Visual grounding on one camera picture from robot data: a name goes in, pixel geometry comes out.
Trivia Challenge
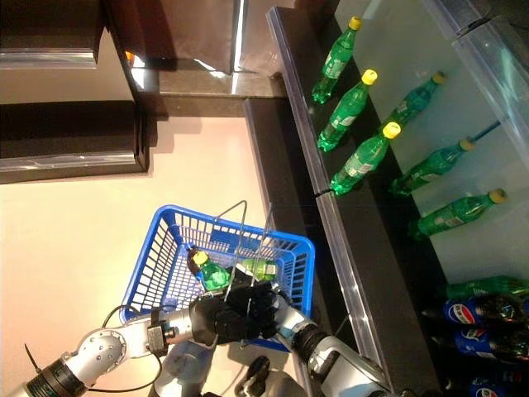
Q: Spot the robot black left hand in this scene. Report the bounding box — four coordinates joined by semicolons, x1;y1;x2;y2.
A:
188;295;250;347

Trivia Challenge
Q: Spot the robot black right hand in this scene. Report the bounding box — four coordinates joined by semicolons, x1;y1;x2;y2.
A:
230;280;287;340

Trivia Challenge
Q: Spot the green soda bottle yellow cap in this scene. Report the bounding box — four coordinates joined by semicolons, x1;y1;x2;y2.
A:
388;137;477;198
329;122;402;198
386;70;448;127
407;188;508;241
317;69;379;153
241;258;278;283
444;275;529;299
192;251;232;292
310;16;364;104

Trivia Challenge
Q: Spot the chrome wire basket handle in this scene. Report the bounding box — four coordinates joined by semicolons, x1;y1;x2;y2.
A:
214;200;249;301
242;202;274;332

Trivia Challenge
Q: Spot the blue plastic shopping basket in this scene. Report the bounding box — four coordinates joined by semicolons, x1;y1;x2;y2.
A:
119;204;317;352

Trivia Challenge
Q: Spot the grey robot torso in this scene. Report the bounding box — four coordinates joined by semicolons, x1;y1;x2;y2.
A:
153;339;309;397

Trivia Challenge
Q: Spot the black display shelf unit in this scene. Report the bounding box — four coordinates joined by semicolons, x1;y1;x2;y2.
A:
242;0;529;397

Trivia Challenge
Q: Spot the clear price strip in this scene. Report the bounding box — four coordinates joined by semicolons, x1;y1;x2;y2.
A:
0;151;140;171
0;48;98;69

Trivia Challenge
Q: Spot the dark shelf board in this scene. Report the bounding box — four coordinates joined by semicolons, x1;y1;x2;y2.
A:
0;101;150;185
0;0;104;69

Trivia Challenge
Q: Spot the thin blue rod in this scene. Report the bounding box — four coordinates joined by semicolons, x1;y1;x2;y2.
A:
473;119;503;140

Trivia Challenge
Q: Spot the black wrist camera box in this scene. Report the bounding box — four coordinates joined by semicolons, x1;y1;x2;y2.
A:
146;309;171;357

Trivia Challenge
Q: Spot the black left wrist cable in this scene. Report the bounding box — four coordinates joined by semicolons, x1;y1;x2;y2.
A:
86;304;164;394

